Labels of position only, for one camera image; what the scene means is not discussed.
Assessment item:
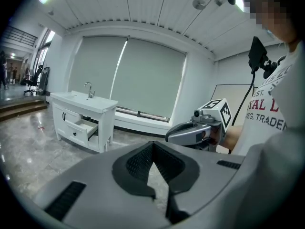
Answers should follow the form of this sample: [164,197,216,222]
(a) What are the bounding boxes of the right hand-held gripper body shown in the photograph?
[165,98,233,153]

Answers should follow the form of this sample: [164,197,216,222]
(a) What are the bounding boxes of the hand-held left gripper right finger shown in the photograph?
[153,141,200,225]

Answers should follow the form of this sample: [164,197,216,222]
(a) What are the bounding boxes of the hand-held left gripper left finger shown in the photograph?
[112,141,157,199]

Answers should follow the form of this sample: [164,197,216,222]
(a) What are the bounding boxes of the white drawer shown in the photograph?
[66,118,99,142]

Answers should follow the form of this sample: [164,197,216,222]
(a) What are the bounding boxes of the white sink cabinet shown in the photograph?
[50,91,119,154]

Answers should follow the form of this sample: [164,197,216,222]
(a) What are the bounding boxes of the white sink countertop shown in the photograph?
[50,91,119,113]

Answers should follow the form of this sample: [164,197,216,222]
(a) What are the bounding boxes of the person's right hand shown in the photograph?
[201,125,224,146]

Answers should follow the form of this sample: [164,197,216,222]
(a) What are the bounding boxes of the grey roller blind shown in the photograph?
[110,37,187,119]
[68,35,128,103]

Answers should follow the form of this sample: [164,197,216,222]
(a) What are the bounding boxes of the white cabinet door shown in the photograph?
[53,103,68,135]

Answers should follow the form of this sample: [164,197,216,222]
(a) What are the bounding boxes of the person's white printed T-shirt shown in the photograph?
[228,41,305,229]

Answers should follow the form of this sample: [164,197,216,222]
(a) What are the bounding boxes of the chrome faucet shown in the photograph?
[84,81,96,99]

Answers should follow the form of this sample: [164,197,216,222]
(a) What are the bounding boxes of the black chest-mounted screen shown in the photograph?
[247,36,268,74]

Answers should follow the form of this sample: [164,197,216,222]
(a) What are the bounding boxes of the wooden steps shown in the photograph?
[0,97,49,122]

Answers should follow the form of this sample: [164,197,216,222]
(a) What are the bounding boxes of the round ceiling detector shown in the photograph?
[192,0,206,10]

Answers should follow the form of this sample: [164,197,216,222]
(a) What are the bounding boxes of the black office chair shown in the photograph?
[23,65,44,96]

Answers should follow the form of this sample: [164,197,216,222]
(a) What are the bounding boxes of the person's head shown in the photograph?
[247,0,305,44]

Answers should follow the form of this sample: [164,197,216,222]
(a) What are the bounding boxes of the black cable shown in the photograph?
[228,69,257,155]

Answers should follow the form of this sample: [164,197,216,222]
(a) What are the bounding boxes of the black folded frame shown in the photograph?
[39,67,51,95]

